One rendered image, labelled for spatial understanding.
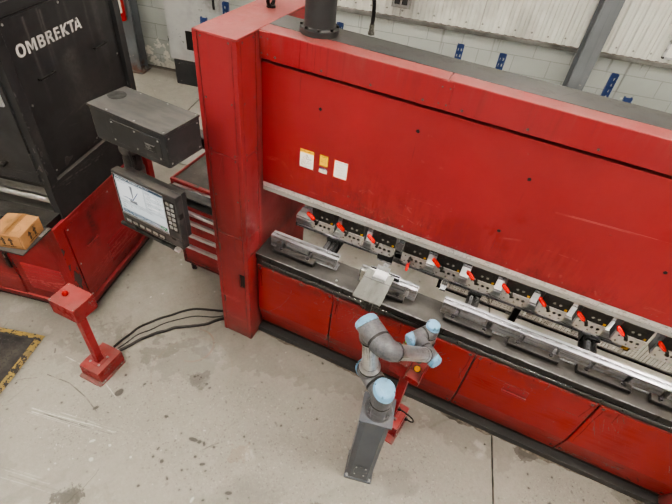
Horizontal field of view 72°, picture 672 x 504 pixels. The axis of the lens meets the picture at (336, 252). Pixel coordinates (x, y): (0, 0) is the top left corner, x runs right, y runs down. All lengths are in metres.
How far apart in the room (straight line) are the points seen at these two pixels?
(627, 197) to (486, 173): 0.60
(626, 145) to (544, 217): 0.48
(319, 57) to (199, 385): 2.40
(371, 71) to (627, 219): 1.33
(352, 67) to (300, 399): 2.29
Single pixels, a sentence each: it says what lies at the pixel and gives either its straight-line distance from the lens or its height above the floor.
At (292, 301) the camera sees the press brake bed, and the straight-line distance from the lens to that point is 3.35.
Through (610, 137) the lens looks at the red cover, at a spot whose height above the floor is 2.25.
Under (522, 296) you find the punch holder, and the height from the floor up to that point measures 1.25.
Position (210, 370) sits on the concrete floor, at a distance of 3.68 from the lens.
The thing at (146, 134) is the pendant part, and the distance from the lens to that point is 2.43.
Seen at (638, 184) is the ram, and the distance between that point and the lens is 2.36.
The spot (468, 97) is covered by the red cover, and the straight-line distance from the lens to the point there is 2.20.
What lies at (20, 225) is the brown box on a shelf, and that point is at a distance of 3.40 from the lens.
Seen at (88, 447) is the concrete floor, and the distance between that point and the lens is 3.59.
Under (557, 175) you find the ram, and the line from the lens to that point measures 2.33.
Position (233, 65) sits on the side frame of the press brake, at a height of 2.18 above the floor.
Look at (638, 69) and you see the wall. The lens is 7.10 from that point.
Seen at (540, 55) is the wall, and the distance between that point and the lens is 6.79.
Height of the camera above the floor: 3.10
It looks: 43 degrees down
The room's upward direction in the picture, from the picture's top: 8 degrees clockwise
